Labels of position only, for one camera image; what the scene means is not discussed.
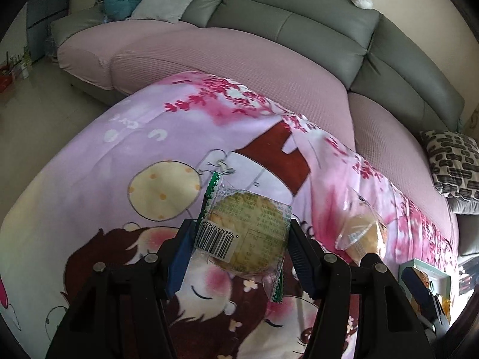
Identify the pink printed blanket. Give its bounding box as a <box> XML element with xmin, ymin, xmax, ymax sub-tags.
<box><xmin>0</xmin><ymin>71</ymin><xmax>459</xmax><ymax>359</ymax></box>

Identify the blue cloth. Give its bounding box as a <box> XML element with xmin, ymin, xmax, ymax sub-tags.
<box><xmin>96</xmin><ymin>0</ymin><xmax>141</xmax><ymax>21</ymax></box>

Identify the grey sofa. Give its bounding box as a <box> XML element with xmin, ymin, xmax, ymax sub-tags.
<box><xmin>50</xmin><ymin>0</ymin><xmax>479</xmax><ymax>258</ymax></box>

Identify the clear bread bun packet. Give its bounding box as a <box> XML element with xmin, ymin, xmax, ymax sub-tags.
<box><xmin>335</xmin><ymin>187</ymin><xmax>390</xmax><ymax>264</ymax></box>

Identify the teal cardboard box lid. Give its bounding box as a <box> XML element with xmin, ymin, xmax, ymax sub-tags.
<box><xmin>398</xmin><ymin>258</ymin><xmax>455</xmax><ymax>322</ymax></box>

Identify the black and white patterned pillow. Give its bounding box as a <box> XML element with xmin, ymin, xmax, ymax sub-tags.
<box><xmin>419</xmin><ymin>130</ymin><xmax>479</xmax><ymax>200</ymax></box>

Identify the grey blue cabinet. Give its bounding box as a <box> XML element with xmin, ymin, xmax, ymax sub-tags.
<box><xmin>26</xmin><ymin>0</ymin><xmax>73</xmax><ymax>60</ymax></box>

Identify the red plastic item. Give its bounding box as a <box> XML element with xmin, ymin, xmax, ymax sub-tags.
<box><xmin>0</xmin><ymin>63</ymin><xmax>17</xmax><ymax>90</ymax></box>

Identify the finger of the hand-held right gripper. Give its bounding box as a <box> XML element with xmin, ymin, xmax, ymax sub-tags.
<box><xmin>360</xmin><ymin>251</ymin><xmax>386</xmax><ymax>270</ymax></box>
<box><xmin>402</xmin><ymin>267</ymin><xmax>450</xmax><ymax>335</ymax></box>

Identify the pink sofa cover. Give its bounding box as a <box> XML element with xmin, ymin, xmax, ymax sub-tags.
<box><xmin>56</xmin><ymin>20</ymin><xmax>459</xmax><ymax>240</ymax></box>

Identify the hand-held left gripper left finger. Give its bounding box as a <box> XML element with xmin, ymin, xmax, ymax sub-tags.
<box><xmin>45</xmin><ymin>219</ymin><xmax>197</xmax><ymax>359</ymax></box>

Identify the round cracker clear packet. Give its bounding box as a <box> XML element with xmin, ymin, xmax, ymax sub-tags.
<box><xmin>195</xmin><ymin>172</ymin><xmax>292</xmax><ymax>302</ymax></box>

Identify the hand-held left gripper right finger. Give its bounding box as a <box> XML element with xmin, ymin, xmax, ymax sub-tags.
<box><xmin>287</xmin><ymin>219</ymin><xmax>435</xmax><ymax>359</ymax></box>

